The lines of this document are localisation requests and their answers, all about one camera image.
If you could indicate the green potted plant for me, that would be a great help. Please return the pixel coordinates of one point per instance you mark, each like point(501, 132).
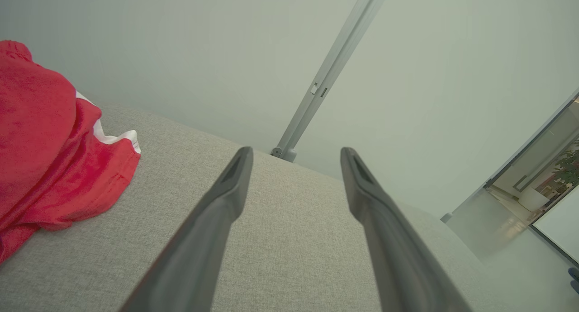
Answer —
point(571, 167)

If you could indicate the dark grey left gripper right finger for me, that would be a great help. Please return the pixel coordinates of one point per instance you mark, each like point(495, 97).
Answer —
point(398, 257)

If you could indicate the red shorts with white waistband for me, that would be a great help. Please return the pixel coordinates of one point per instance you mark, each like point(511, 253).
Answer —
point(90, 176)

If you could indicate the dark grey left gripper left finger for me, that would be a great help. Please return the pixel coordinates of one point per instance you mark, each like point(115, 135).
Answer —
point(203, 239)

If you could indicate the grey metal post with slots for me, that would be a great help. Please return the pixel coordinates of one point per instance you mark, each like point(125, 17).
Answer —
point(334, 63)

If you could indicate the glass door with dark frame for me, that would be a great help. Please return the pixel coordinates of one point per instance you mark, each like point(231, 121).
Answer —
point(529, 167)

